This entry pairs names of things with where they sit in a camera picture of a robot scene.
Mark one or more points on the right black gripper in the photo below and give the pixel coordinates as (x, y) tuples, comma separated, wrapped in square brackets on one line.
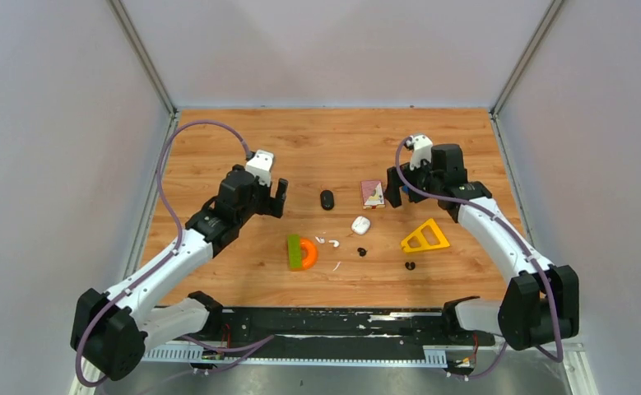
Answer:
[(392, 193)]

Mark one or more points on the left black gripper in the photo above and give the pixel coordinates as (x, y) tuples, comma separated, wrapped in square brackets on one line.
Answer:
[(273, 206)]

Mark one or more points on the white earbud charging case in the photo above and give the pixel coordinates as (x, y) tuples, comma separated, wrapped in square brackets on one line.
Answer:
[(360, 225)]

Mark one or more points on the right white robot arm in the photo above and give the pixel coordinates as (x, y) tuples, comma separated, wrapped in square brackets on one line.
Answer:
[(541, 302)]

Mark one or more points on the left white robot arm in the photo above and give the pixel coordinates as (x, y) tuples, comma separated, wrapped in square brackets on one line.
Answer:
[(114, 329)]

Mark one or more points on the black earbud case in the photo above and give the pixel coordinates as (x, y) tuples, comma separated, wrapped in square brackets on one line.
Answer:
[(327, 200)]

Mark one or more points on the playing card box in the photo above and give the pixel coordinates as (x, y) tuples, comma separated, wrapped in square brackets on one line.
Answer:
[(372, 194)]

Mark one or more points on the green toy brick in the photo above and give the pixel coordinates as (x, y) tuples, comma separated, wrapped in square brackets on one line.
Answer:
[(294, 252)]

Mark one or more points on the yellow triangle block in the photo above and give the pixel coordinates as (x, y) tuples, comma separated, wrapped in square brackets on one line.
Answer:
[(426, 237)]

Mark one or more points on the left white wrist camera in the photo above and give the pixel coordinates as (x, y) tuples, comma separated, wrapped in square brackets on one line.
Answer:
[(260, 165)]

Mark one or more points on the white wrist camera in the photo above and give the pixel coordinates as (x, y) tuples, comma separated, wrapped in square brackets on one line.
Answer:
[(260, 165), (420, 146)]

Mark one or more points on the orange half ring block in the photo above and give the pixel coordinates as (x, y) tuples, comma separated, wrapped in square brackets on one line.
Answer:
[(309, 252)]

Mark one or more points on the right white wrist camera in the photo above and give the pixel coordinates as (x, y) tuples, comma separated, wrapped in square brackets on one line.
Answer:
[(420, 146)]

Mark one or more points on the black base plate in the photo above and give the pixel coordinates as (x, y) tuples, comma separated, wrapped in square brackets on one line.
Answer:
[(338, 333)]

